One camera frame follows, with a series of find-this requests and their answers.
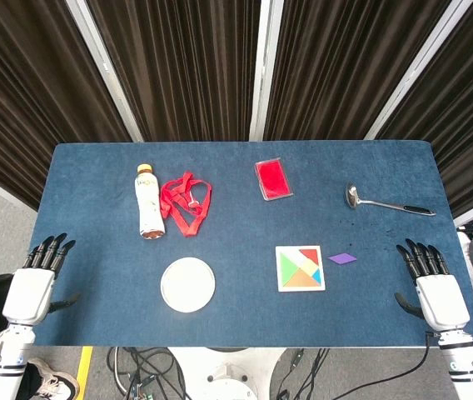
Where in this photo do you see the dark brown pleated curtain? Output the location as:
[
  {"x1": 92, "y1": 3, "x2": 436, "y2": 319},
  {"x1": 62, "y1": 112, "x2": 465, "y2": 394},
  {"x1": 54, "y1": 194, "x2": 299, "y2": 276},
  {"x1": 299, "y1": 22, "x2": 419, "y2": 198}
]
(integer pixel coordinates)
[
  {"x1": 86, "y1": 0, "x2": 262, "y2": 143},
  {"x1": 263, "y1": 0, "x2": 454, "y2": 141},
  {"x1": 376, "y1": 0, "x2": 473, "y2": 218},
  {"x1": 0, "y1": 0, "x2": 133, "y2": 212}
]

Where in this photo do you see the white and black sneaker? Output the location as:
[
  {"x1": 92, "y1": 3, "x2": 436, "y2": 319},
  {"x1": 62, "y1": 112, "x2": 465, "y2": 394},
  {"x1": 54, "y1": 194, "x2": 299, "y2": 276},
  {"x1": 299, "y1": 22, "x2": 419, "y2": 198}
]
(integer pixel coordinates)
[{"x1": 27, "y1": 357, "x2": 80, "y2": 400}]

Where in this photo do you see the green triangle tangram piece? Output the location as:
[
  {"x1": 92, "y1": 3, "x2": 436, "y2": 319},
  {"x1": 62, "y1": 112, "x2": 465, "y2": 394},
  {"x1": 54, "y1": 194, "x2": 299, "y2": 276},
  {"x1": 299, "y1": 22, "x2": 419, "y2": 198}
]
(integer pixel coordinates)
[{"x1": 280, "y1": 252, "x2": 301, "y2": 288}]

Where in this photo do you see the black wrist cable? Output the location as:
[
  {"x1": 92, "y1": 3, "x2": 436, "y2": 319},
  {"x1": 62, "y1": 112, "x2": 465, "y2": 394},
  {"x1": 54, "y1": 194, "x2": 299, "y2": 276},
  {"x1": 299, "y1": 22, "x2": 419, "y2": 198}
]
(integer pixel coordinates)
[{"x1": 273, "y1": 331, "x2": 436, "y2": 400}]

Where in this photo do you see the white frame post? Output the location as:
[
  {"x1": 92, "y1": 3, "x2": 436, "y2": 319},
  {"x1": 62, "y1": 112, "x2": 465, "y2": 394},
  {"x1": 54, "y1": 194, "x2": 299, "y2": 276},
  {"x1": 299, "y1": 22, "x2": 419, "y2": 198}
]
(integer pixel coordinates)
[
  {"x1": 363, "y1": 0, "x2": 473, "y2": 141},
  {"x1": 248, "y1": 0, "x2": 284, "y2": 142},
  {"x1": 64, "y1": 0, "x2": 144, "y2": 143}
]

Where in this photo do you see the purple parallelogram piece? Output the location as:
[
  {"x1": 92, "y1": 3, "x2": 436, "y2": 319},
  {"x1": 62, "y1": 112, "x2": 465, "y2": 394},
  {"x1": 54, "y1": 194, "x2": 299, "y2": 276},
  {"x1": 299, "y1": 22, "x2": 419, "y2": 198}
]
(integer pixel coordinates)
[{"x1": 326, "y1": 252, "x2": 358, "y2": 266}]

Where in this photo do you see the blue fabric table mat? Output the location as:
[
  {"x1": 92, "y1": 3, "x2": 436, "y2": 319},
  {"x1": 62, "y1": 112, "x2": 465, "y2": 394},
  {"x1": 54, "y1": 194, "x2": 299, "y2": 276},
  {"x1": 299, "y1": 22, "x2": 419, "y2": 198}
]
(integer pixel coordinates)
[{"x1": 32, "y1": 141, "x2": 473, "y2": 349}]

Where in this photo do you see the colourful tangram puzzle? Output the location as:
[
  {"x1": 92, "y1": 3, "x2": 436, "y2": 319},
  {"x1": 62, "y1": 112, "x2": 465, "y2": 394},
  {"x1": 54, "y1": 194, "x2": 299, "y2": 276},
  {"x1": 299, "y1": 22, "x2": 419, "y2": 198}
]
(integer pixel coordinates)
[{"x1": 275, "y1": 244, "x2": 326, "y2": 293}]

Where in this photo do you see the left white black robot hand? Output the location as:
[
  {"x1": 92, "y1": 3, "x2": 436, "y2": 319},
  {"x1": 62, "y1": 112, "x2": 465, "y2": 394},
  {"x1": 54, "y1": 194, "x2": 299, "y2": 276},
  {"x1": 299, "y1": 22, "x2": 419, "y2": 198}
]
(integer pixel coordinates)
[{"x1": 2, "y1": 232, "x2": 82, "y2": 327}]

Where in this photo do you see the tea bottle with yellow cap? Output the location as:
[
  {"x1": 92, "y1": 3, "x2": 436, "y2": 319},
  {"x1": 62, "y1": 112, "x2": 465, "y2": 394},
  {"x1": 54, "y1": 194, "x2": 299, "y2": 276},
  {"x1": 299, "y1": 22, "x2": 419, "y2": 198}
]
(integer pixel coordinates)
[{"x1": 134, "y1": 163, "x2": 167, "y2": 241}]

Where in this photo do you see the red lanyard strap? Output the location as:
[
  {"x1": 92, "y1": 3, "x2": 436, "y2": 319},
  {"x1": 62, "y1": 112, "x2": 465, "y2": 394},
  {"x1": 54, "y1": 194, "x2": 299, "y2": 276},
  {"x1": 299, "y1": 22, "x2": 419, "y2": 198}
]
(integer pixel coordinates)
[{"x1": 159, "y1": 170, "x2": 214, "y2": 238}]

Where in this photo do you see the black floor cable bundle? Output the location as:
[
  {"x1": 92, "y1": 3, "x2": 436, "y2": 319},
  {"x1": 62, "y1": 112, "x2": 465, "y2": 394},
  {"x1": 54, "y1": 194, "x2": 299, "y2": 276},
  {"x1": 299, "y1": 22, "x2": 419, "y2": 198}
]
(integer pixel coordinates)
[{"x1": 107, "y1": 347, "x2": 194, "y2": 400}]

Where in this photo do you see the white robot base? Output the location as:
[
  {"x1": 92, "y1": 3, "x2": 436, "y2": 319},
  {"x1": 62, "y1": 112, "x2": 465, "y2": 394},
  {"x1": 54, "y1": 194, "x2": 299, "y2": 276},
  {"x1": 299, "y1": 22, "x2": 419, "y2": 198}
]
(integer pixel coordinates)
[{"x1": 165, "y1": 346, "x2": 287, "y2": 400}]

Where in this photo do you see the round steel plate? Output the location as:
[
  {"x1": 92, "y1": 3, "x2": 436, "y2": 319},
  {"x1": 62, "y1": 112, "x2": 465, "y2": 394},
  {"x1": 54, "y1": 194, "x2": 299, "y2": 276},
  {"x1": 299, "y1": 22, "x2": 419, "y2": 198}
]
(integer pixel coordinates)
[{"x1": 160, "y1": 257, "x2": 217, "y2": 313}]

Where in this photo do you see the orange triangle tangram piece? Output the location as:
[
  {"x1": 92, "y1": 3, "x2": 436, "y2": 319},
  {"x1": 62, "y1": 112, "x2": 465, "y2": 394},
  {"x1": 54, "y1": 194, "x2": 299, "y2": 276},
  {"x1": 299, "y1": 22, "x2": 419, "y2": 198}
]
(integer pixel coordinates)
[{"x1": 284, "y1": 267, "x2": 320, "y2": 288}]

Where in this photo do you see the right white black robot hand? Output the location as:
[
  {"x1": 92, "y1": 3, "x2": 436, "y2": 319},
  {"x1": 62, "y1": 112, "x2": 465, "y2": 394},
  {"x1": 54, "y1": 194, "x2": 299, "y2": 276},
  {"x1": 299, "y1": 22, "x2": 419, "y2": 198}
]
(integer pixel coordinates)
[{"x1": 394, "y1": 237, "x2": 471, "y2": 333}]

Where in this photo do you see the steel ladle with black handle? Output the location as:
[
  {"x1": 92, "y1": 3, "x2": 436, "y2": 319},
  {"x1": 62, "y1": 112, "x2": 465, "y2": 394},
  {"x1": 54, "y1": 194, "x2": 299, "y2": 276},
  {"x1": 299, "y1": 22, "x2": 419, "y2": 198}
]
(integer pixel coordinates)
[{"x1": 345, "y1": 181, "x2": 437, "y2": 218}]

